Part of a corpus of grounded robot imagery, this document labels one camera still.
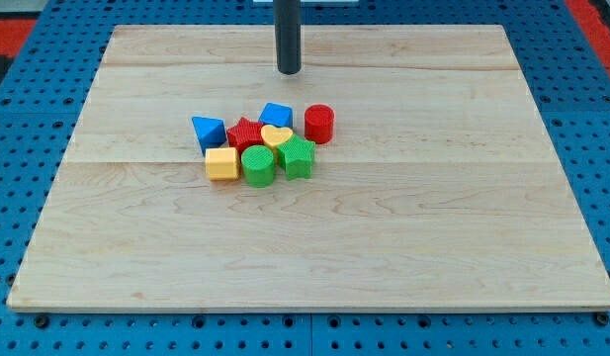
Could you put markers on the green star block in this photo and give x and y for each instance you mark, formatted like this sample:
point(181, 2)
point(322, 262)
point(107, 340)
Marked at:
point(296, 157)

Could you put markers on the red star block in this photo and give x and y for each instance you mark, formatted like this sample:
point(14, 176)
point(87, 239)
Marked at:
point(244, 134)

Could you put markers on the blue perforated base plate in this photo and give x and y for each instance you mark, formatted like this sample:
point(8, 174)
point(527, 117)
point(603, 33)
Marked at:
point(45, 88)

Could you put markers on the yellow cube block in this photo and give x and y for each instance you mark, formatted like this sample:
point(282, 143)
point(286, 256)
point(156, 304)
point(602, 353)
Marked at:
point(222, 163)

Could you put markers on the blue cube block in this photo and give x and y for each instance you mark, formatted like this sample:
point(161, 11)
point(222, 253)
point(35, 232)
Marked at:
point(277, 115)

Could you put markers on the wooden board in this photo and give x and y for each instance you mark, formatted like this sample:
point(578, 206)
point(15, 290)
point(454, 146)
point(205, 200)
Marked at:
point(440, 191)

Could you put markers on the blue triangle block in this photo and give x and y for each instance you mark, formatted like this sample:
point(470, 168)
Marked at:
point(210, 132)

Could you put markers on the red cylinder block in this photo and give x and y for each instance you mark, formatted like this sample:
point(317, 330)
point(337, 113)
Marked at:
point(319, 123)

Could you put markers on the yellow heart block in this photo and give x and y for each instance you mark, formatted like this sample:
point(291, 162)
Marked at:
point(274, 136)

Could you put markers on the green cylinder block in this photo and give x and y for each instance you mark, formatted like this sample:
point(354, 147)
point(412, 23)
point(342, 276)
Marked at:
point(258, 165)

